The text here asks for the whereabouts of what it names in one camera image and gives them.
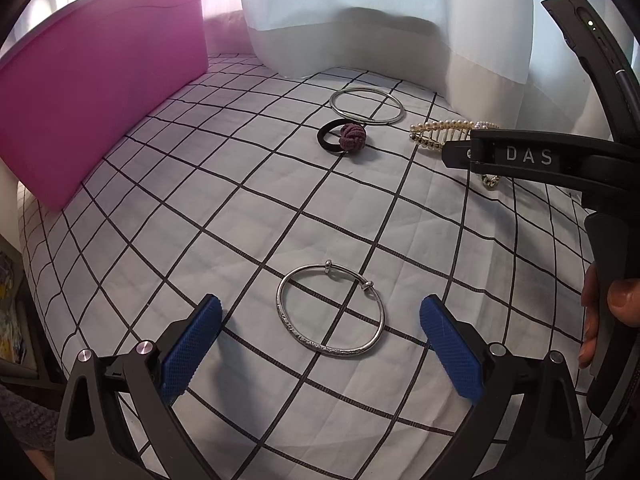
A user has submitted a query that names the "pink plastic tub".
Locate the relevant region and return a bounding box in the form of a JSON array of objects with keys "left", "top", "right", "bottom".
[{"left": 1, "top": 0, "right": 208, "bottom": 210}]

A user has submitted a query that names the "plain silver bangle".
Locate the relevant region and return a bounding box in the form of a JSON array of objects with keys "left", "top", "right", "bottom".
[{"left": 329, "top": 86, "right": 407, "bottom": 126}]

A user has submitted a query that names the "white curtain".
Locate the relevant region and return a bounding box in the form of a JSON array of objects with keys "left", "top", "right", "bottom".
[{"left": 199, "top": 0, "right": 626, "bottom": 137}]

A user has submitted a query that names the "silver bangle with clasp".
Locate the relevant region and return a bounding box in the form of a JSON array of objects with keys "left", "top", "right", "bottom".
[{"left": 274, "top": 260, "right": 386, "bottom": 359}]

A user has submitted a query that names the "right hand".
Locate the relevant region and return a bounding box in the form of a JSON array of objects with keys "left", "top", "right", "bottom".
[{"left": 577, "top": 263, "right": 640, "bottom": 370}]

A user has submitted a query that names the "pearl gold hair claw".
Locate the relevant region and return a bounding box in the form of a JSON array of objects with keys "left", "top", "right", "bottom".
[{"left": 408, "top": 119, "right": 502, "bottom": 191}]

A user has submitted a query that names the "black tie with maroon knot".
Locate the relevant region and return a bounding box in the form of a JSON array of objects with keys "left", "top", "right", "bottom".
[{"left": 317, "top": 118, "right": 368, "bottom": 154}]

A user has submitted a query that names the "white black grid bedsheet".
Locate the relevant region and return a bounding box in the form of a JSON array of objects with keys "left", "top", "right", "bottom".
[{"left": 17, "top": 55, "right": 591, "bottom": 479}]

